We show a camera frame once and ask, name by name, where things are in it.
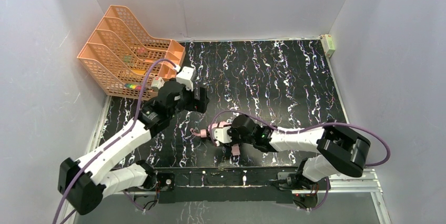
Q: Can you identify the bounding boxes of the pink and black folding umbrella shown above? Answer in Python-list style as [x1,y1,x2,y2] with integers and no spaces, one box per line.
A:
[190,121,240,156]

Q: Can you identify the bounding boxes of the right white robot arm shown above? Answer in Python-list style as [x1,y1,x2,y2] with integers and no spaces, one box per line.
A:
[211,115,371,182]

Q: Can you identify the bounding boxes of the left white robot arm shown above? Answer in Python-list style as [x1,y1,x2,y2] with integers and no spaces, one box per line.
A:
[58,78,209,215]

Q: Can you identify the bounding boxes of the small white red box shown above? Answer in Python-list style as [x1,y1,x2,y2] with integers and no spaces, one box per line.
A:
[150,77,165,91]

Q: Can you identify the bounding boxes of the colourful marker set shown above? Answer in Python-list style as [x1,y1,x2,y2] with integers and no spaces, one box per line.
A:
[124,83,144,91]

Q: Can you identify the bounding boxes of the orange plastic file organizer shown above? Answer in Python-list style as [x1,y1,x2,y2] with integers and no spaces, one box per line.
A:
[77,5,185,99]

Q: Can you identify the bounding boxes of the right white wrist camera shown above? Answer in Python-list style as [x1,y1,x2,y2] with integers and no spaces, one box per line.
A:
[211,126,232,146]

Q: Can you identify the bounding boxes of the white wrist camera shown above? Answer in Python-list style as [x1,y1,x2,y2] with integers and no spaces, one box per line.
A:
[176,66,196,91]
[211,126,232,146]

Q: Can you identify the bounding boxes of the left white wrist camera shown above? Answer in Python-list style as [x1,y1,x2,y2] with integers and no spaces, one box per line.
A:
[176,66,196,91]

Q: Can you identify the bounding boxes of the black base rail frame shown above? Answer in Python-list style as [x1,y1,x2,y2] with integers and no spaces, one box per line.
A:
[66,166,384,212]

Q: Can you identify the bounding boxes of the white green wall socket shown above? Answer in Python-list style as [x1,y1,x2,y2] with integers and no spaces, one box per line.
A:
[320,34,336,58]

